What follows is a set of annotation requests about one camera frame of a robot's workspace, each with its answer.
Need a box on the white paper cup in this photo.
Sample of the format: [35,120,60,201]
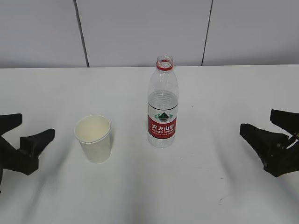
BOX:
[74,115,111,164]

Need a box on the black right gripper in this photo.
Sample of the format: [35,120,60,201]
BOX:
[240,109,299,177]

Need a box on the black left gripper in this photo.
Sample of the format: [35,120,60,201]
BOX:
[0,113,55,182]

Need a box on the clear water bottle red label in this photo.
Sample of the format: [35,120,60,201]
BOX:
[148,55,179,148]

